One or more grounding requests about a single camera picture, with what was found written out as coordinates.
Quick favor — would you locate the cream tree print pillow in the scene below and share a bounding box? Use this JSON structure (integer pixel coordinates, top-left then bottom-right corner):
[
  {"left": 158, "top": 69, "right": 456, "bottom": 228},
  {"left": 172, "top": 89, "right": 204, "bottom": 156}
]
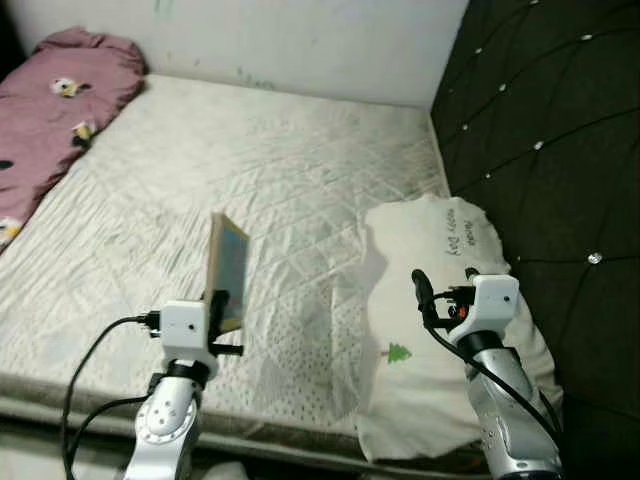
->
[{"left": 355, "top": 193, "right": 563, "bottom": 464}]

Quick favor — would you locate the colourful children's book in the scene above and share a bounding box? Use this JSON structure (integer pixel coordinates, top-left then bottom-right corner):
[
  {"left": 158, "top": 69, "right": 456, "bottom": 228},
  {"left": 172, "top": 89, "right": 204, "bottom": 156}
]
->
[{"left": 204, "top": 212, "right": 251, "bottom": 334}]

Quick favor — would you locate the cream quilted mattress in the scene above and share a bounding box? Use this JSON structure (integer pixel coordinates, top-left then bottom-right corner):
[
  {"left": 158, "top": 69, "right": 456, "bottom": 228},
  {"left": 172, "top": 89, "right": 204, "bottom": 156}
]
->
[{"left": 0, "top": 72, "right": 561, "bottom": 476}]

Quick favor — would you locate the black tufted headboard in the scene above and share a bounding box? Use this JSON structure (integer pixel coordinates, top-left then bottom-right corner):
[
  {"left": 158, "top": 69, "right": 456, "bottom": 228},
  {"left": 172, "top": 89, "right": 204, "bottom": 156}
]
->
[{"left": 430, "top": 0, "right": 640, "bottom": 480}]

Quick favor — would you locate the purple cartoon print blanket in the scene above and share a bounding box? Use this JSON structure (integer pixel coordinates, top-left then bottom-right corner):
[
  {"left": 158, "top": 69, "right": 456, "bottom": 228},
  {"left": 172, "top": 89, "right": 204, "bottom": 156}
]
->
[{"left": 0, "top": 27, "right": 148, "bottom": 251}]

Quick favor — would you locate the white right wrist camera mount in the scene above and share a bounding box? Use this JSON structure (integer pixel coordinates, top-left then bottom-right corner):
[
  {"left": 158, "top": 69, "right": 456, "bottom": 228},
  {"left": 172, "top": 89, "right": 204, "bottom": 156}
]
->
[{"left": 447, "top": 274, "right": 523, "bottom": 349}]

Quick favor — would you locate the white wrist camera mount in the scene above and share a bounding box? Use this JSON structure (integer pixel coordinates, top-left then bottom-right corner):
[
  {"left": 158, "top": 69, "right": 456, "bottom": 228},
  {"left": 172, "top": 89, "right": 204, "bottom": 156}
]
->
[
  {"left": 447, "top": 274, "right": 523, "bottom": 349},
  {"left": 158, "top": 300, "right": 221, "bottom": 376}
]

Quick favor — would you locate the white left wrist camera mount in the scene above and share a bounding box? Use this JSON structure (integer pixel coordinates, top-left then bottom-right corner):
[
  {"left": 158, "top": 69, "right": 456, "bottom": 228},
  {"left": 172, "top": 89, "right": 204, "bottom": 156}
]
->
[{"left": 158, "top": 300, "right": 221, "bottom": 376}]

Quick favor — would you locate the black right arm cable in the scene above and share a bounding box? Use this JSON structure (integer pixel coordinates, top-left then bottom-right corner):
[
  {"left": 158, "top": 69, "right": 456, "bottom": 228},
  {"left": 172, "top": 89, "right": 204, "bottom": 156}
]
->
[{"left": 420, "top": 300, "right": 563, "bottom": 451}]

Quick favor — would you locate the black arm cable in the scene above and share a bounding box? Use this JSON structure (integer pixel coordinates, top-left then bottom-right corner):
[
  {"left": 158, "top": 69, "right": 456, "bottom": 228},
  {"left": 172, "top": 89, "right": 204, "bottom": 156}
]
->
[
  {"left": 62, "top": 312, "right": 163, "bottom": 480},
  {"left": 420, "top": 300, "right": 563, "bottom": 451}
]

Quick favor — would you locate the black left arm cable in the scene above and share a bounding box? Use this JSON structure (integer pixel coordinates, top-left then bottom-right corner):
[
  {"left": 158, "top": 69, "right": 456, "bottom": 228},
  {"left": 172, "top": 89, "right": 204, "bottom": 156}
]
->
[{"left": 62, "top": 312, "right": 163, "bottom": 480}]

